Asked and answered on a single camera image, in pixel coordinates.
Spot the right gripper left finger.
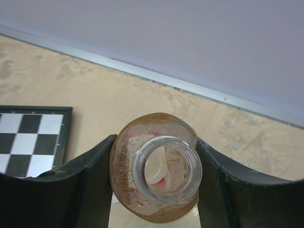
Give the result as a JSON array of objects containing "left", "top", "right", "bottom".
[{"left": 0, "top": 134, "right": 116, "bottom": 228}]

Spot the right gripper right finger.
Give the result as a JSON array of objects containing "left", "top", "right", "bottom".
[{"left": 196, "top": 139, "right": 304, "bottom": 228}]

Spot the amber drink bottle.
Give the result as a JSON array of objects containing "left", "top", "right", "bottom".
[{"left": 109, "top": 113, "right": 203, "bottom": 224}]

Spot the black white chessboard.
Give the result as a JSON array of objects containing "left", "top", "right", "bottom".
[{"left": 0, "top": 105, "right": 73, "bottom": 178}]

